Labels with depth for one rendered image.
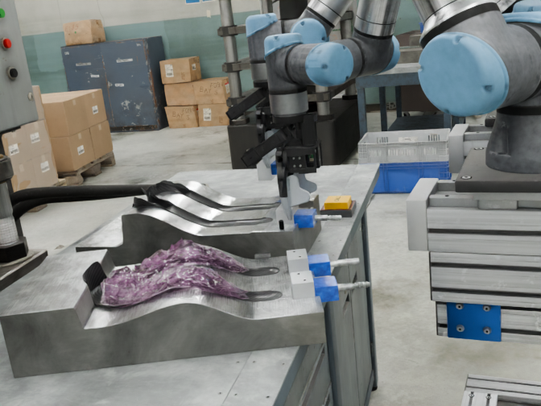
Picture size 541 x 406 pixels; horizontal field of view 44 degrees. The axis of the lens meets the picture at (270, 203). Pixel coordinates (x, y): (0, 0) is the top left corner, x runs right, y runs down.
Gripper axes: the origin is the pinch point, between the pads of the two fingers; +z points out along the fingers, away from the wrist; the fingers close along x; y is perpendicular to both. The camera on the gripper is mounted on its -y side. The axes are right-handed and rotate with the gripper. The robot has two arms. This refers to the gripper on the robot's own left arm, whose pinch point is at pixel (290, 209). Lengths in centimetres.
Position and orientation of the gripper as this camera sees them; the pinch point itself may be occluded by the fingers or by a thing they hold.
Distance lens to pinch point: 138.0
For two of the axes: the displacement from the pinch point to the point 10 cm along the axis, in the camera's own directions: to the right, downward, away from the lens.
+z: 1.1, 9.5, 2.8
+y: 9.6, -0.3, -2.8
